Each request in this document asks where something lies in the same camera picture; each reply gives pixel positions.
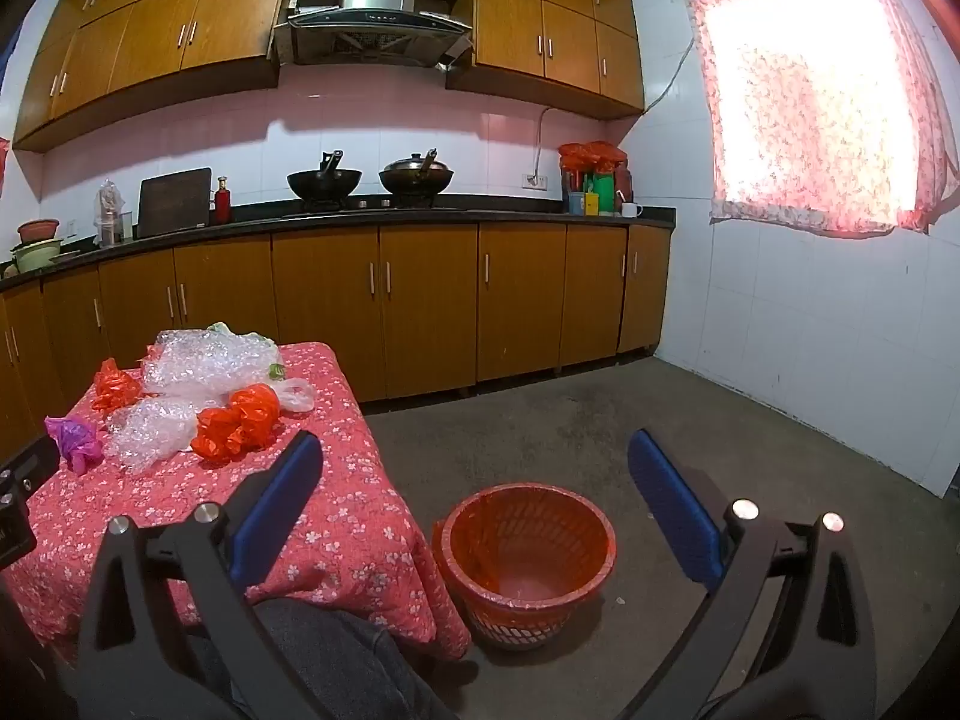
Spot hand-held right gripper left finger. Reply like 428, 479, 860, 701
75, 429, 325, 720

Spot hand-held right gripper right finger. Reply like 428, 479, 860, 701
627, 429, 878, 720

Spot red plastic wastebasket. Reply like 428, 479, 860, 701
433, 485, 617, 652

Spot red floral tablecloth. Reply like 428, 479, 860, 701
0, 341, 472, 661

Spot large red plastic bag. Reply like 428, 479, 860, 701
191, 382, 282, 466

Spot purple plastic bag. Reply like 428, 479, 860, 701
45, 415, 104, 473

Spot small bubble wrap sheet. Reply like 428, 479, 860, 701
103, 394, 207, 473

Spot small red plastic bag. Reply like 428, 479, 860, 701
91, 358, 143, 413

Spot person's legs in jeans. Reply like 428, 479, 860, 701
187, 598, 460, 720

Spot wooden base cabinets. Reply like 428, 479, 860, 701
0, 223, 672, 458

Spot gas stove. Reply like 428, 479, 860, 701
281, 196, 466, 217

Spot jar in clear bag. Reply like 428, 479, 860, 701
94, 180, 127, 247

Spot dark cutting board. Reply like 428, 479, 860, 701
136, 167, 213, 239

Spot green container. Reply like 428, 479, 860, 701
583, 172, 616, 216

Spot black kitchen countertop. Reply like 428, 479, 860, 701
0, 204, 676, 293

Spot black wok with lid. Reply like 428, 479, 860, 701
378, 148, 455, 205

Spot red bag over condiments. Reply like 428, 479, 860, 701
559, 141, 629, 170

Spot pink floral curtain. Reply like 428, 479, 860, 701
682, 0, 960, 235

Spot white power cable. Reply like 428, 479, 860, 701
532, 106, 552, 177

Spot white wall cable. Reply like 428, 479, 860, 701
645, 34, 695, 112

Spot wooden wall cabinet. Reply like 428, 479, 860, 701
13, 0, 297, 152
446, 0, 646, 121

